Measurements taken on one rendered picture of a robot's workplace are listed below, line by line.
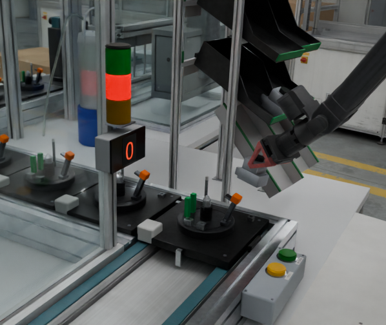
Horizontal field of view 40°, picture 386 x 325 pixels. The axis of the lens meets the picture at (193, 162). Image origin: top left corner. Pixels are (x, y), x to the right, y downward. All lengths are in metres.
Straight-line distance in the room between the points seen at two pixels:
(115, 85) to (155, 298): 0.44
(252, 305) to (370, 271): 0.43
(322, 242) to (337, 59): 3.93
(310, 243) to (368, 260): 0.16
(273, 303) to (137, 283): 0.30
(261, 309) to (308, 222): 0.58
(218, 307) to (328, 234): 0.61
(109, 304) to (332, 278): 0.56
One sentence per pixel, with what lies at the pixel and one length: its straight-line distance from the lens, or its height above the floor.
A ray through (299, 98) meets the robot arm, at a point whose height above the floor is 1.30.
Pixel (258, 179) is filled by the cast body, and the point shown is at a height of 1.08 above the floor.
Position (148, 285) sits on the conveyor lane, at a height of 0.92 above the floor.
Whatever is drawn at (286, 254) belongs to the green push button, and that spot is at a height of 0.97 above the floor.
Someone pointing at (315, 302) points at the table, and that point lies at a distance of 1.29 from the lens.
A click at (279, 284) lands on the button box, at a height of 0.96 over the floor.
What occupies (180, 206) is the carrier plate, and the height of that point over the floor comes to 0.97.
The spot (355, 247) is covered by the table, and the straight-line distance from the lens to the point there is 1.54.
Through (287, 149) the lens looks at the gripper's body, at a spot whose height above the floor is 1.17.
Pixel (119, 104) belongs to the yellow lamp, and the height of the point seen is 1.30.
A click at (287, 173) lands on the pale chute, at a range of 1.54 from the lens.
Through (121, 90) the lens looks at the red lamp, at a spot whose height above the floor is 1.33.
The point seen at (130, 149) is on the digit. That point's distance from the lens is 1.11.
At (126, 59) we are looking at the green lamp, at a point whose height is 1.39.
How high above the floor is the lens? 1.58
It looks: 21 degrees down
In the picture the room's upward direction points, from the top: 3 degrees clockwise
